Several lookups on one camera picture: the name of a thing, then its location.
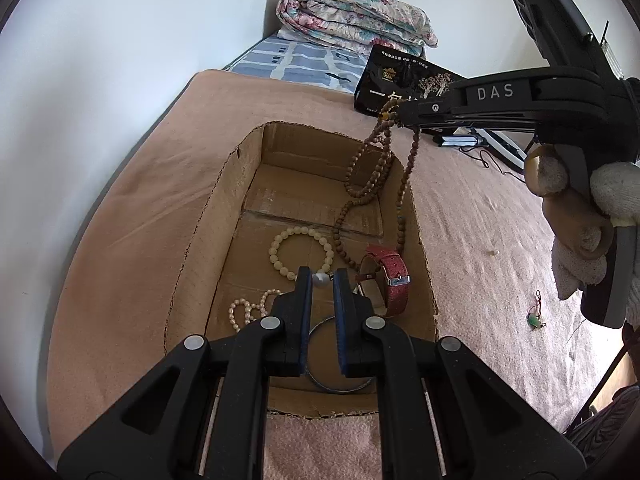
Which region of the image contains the small pearl bracelet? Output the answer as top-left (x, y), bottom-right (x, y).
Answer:
top-left (228, 288), bottom-right (281, 333)

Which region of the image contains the silver bangle ring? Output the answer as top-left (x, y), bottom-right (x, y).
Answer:
top-left (306, 312), bottom-right (376, 393)

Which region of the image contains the white ring light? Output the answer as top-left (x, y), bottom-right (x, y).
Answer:
top-left (470, 127), bottom-right (531, 173)

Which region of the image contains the cardboard box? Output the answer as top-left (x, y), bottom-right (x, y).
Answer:
top-left (164, 121), bottom-right (440, 418)

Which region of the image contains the folded floral quilt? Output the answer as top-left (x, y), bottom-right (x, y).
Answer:
top-left (276, 0), bottom-right (439, 56)

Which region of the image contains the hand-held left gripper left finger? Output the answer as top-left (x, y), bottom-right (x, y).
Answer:
top-left (57, 266), bottom-right (313, 480)

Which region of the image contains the brown wooden bead necklace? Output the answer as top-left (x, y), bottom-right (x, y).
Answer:
top-left (332, 97), bottom-right (423, 273)

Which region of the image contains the green pendant with red cord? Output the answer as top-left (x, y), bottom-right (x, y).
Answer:
top-left (527, 290), bottom-right (546, 331)

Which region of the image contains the blue checked bedsheet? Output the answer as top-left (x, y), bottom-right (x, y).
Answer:
top-left (222, 30), bottom-right (371, 96)

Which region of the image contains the cream bead bracelet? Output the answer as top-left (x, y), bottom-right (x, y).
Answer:
top-left (269, 226), bottom-right (335, 290)

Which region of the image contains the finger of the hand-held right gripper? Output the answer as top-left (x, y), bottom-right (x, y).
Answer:
top-left (397, 91), bottom-right (540, 134)

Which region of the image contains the person's right hand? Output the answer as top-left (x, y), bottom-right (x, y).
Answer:
top-left (525, 145), bottom-right (640, 302)

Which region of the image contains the pink blanket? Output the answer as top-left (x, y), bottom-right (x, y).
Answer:
top-left (45, 69), bottom-right (626, 480)

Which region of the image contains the black ring light cable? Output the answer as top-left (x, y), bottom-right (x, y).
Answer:
top-left (475, 147), bottom-right (526, 179)

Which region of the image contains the red strap wristwatch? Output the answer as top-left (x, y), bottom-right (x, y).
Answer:
top-left (356, 245), bottom-right (412, 318)

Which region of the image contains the black snack bag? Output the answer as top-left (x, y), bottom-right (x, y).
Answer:
top-left (354, 44), bottom-right (468, 116)

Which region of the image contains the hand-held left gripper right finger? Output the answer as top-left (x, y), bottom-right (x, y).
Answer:
top-left (334, 267), bottom-right (586, 480)

